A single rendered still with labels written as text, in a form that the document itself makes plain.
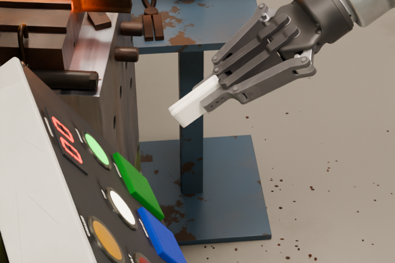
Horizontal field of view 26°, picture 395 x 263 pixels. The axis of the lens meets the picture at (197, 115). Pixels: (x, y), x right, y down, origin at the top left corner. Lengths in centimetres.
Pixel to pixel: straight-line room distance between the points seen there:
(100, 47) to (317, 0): 57
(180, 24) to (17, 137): 106
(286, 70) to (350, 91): 186
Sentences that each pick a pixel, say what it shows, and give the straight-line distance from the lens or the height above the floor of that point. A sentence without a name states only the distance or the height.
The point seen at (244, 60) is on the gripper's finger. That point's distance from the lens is 103.
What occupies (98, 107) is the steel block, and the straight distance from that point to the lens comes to 138.
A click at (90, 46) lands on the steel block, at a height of 92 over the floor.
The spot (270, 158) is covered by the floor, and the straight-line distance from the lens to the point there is 257.
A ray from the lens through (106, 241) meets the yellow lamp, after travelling 82.
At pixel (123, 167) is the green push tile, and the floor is 104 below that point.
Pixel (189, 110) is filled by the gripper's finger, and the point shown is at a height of 112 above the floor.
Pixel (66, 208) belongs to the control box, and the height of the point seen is 120.
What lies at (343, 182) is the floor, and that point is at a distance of 253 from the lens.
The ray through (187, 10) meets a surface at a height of 68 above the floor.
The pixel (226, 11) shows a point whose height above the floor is 68.
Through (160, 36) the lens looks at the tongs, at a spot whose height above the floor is 69.
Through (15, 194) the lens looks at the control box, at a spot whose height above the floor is 118.
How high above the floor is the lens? 180
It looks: 42 degrees down
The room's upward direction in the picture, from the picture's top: straight up
